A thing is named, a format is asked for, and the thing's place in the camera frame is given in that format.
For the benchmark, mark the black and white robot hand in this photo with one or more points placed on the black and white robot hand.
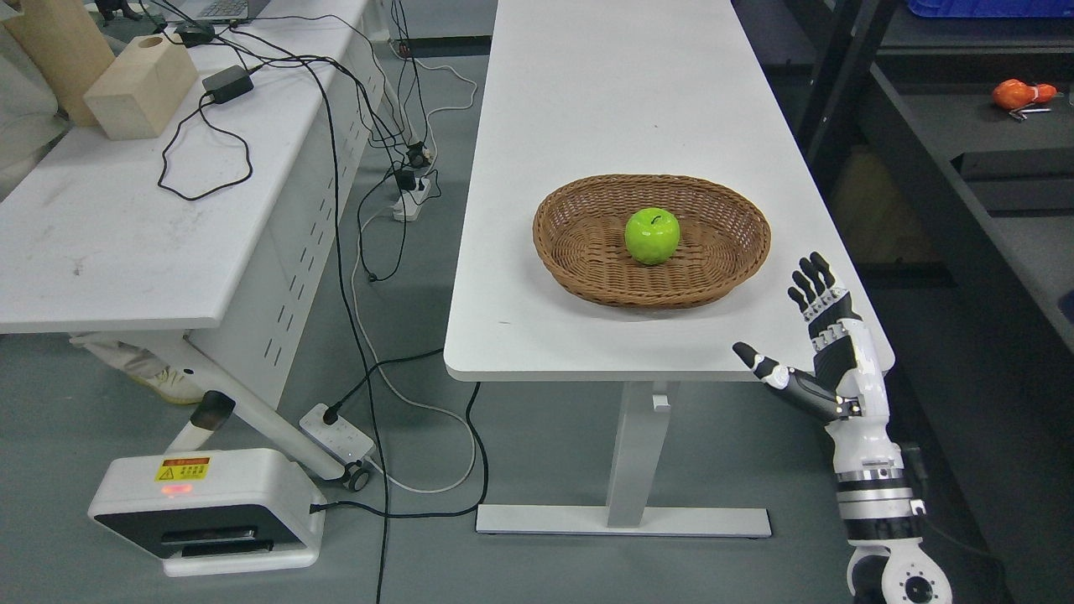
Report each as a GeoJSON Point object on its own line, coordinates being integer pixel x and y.
{"type": "Point", "coordinates": [846, 380]}

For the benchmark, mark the green apple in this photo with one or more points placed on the green apple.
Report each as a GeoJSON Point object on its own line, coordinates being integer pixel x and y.
{"type": "Point", "coordinates": [652, 235]}

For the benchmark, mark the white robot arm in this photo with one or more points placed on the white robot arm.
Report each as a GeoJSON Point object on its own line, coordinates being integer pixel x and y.
{"type": "Point", "coordinates": [881, 514]}

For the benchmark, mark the black metal shelf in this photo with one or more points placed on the black metal shelf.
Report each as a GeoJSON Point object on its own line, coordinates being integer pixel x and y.
{"type": "Point", "coordinates": [984, 345]}

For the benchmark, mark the orange toy on shelf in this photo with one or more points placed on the orange toy on shelf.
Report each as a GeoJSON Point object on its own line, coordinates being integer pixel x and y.
{"type": "Point", "coordinates": [1020, 99]}

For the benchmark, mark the brown wicker basket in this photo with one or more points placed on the brown wicker basket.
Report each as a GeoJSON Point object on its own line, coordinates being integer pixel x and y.
{"type": "Point", "coordinates": [578, 231]}

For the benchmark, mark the blue plastic tray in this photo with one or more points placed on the blue plastic tray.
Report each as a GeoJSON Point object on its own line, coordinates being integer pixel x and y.
{"type": "Point", "coordinates": [991, 9]}

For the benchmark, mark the white table with metal leg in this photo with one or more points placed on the white table with metal leg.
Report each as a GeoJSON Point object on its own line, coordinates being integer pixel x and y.
{"type": "Point", "coordinates": [578, 88]}

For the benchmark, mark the white far power strip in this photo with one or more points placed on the white far power strip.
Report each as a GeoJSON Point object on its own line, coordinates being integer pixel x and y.
{"type": "Point", "coordinates": [409, 204]}

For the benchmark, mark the white floor power strip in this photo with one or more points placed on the white floor power strip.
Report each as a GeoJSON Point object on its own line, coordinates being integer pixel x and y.
{"type": "Point", "coordinates": [336, 435]}

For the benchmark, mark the white side table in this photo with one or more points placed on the white side table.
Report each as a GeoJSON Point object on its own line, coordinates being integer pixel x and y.
{"type": "Point", "coordinates": [209, 253]}

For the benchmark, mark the person's white shoe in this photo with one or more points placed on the person's white shoe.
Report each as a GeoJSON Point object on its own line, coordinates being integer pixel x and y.
{"type": "Point", "coordinates": [172, 386]}

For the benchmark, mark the black power adapter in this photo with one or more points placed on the black power adapter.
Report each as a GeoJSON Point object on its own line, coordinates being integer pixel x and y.
{"type": "Point", "coordinates": [228, 84]}

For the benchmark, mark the black computer mouse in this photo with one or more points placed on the black computer mouse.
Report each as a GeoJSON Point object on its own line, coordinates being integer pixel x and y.
{"type": "Point", "coordinates": [195, 34]}

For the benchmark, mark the laptop computer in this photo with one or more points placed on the laptop computer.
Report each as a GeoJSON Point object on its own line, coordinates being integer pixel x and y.
{"type": "Point", "coordinates": [213, 11]}

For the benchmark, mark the light wooden block with hole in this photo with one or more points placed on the light wooden block with hole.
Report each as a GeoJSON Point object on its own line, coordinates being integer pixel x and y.
{"type": "Point", "coordinates": [139, 93]}

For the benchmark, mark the tall wooden block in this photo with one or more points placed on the tall wooden block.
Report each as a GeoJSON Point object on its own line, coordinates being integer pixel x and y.
{"type": "Point", "coordinates": [61, 38]}

